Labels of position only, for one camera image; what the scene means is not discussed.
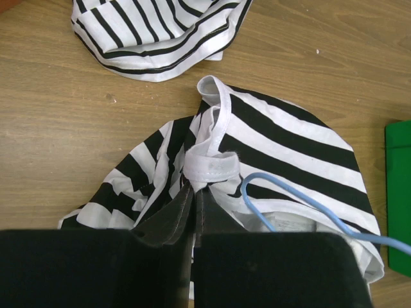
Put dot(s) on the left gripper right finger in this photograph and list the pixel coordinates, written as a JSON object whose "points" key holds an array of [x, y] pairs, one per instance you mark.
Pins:
{"points": [[236, 268]]}

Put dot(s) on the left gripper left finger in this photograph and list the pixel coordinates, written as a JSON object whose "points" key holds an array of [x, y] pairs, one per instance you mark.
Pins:
{"points": [[147, 266]]}

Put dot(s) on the light blue wire hanger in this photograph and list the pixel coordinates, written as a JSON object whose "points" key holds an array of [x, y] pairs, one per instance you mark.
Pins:
{"points": [[310, 208]]}

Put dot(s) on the wide-striped black white tank top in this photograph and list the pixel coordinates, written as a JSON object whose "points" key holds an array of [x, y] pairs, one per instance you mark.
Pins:
{"points": [[237, 132]]}

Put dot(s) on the thin-striped tank top hanging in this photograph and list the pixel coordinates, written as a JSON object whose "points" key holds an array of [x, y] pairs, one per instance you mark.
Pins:
{"points": [[156, 40]]}

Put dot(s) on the green plastic bin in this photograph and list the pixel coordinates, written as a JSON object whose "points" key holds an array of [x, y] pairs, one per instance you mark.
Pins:
{"points": [[397, 161]]}

